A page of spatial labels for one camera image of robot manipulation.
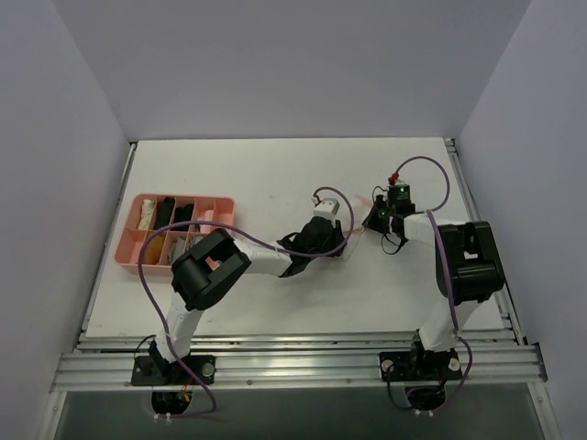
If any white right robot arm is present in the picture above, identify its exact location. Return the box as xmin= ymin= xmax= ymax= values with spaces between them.
xmin=362 ymin=179 xmax=505 ymax=379

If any aluminium frame rail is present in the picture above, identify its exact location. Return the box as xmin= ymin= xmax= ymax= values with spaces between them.
xmin=51 ymin=346 xmax=547 ymax=392

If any orange rolled cloth in tray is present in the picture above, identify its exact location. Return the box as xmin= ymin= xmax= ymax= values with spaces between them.
xmin=143 ymin=235 xmax=165 ymax=265

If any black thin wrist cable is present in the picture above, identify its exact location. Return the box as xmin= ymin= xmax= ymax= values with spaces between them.
xmin=371 ymin=185 xmax=409 ymax=257

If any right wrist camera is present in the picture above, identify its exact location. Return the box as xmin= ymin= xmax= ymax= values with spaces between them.
xmin=388 ymin=171 xmax=404 ymax=186

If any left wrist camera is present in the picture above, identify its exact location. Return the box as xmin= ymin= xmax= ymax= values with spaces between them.
xmin=313 ymin=196 xmax=340 ymax=224

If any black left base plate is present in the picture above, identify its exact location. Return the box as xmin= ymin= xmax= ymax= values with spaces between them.
xmin=130 ymin=355 xmax=216 ymax=387

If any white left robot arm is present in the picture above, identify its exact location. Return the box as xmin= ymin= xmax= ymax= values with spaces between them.
xmin=149 ymin=216 xmax=346 ymax=384

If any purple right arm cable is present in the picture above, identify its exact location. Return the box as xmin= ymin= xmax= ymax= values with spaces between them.
xmin=388 ymin=156 xmax=473 ymax=410

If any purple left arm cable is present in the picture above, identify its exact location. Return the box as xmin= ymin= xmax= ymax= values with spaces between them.
xmin=137 ymin=185 xmax=354 ymax=419

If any white underwear with pink trim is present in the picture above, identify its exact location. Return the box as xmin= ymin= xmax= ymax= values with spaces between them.
xmin=337 ymin=195 xmax=372 ymax=261

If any pink rolled cloth in tray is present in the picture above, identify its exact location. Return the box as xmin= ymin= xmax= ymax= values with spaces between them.
xmin=194 ymin=207 xmax=215 ymax=235

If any black rolled cloth in tray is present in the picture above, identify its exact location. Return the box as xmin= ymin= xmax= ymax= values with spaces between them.
xmin=153 ymin=197 xmax=175 ymax=229

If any pink plastic organizer tray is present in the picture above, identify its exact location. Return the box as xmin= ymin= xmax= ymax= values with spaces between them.
xmin=114 ymin=193 xmax=236 ymax=276

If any grey rolled cloth in tray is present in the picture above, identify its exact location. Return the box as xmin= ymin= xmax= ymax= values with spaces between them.
xmin=168 ymin=236 xmax=204 ymax=265

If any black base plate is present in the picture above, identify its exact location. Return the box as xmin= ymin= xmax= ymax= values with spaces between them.
xmin=378 ymin=350 xmax=462 ymax=382
xmin=130 ymin=355 xmax=216 ymax=387

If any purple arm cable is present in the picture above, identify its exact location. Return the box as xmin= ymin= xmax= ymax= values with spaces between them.
xmin=137 ymin=185 xmax=354 ymax=419
xmin=388 ymin=156 xmax=473 ymax=410

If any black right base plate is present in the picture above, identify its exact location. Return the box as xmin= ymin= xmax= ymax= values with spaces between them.
xmin=378 ymin=350 xmax=462 ymax=382

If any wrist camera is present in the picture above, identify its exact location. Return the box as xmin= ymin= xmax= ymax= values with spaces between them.
xmin=313 ymin=196 xmax=340 ymax=224
xmin=388 ymin=171 xmax=404 ymax=186

